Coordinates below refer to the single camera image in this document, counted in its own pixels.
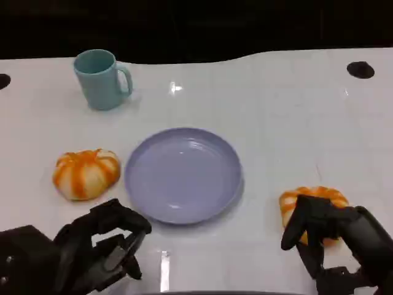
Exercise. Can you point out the pale green mug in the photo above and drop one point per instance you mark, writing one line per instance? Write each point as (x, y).
(98, 83)

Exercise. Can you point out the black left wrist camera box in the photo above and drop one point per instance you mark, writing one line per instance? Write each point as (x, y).
(24, 261)

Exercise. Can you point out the orange white toy bread roll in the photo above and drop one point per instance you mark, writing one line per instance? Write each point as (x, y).
(319, 193)
(86, 175)

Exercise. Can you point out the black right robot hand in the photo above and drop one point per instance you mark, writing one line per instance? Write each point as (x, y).
(365, 236)

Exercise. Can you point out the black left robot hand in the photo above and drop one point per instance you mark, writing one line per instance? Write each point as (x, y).
(80, 246)

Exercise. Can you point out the lilac plate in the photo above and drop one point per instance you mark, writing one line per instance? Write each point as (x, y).
(181, 175)

